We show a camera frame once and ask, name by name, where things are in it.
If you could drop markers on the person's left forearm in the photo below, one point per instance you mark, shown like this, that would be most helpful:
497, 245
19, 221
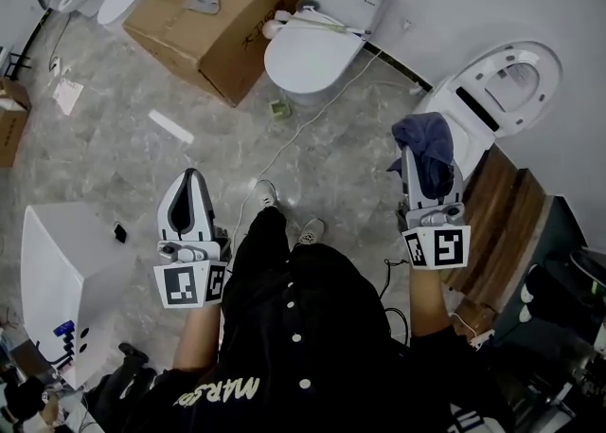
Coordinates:
196, 336

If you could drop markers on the blue-grey wiping cloth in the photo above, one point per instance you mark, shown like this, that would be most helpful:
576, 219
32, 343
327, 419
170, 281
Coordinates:
426, 132

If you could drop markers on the person's white shoe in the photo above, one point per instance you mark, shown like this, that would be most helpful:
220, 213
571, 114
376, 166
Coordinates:
310, 231
265, 194

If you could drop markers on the white tankless smart toilet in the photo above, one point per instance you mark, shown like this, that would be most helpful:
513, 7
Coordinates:
442, 97

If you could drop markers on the white paper sheet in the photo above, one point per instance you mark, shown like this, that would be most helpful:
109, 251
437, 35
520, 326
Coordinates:
68, 95

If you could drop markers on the brown wooden platform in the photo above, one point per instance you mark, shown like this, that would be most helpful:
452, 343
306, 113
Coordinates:
502, 213

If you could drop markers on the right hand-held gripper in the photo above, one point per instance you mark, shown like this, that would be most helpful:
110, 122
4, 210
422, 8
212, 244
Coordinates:
447, 246

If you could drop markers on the large brown cardboard box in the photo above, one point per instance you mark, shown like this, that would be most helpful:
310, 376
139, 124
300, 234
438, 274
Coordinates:
189, 42

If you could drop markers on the white toilet with square tank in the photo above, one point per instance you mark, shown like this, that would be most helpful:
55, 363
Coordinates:
312, 61

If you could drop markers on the person's right white shoe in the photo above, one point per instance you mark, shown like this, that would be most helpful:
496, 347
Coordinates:
310, 231

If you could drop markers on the dark grey floor mat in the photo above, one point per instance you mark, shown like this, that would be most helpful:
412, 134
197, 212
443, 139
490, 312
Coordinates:
563, 232

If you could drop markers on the black electronic device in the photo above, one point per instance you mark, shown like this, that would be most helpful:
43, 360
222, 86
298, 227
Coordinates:
589, 267

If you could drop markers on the blue faucet part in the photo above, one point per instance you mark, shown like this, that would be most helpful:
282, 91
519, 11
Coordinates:
65, 329

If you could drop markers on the white power strip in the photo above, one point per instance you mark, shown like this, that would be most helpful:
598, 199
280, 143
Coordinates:
482, 340
59, 67

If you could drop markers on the person's right forearm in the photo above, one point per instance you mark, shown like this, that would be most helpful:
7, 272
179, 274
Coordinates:
428, 303

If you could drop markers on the person's black clothing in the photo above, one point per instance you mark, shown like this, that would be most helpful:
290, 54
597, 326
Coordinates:
308, 327

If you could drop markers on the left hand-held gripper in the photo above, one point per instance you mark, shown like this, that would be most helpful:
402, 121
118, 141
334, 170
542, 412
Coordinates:
182, 284

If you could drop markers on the black metal stool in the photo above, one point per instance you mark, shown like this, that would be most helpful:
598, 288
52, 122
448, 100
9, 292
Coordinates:
16, 64

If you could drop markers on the black curved faucet spout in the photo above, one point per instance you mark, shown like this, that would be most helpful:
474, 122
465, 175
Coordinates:
61, 355

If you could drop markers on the small brown cardboard box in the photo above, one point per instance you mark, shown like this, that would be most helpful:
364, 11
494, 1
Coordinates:
12, 132

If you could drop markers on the pale green brush holder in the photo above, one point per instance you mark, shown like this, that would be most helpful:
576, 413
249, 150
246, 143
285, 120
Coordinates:
279, 109

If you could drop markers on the small black bracket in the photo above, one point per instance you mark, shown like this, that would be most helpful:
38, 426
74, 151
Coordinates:
120, 233

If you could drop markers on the person's left white shoe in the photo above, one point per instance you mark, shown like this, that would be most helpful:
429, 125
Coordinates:
265, 194

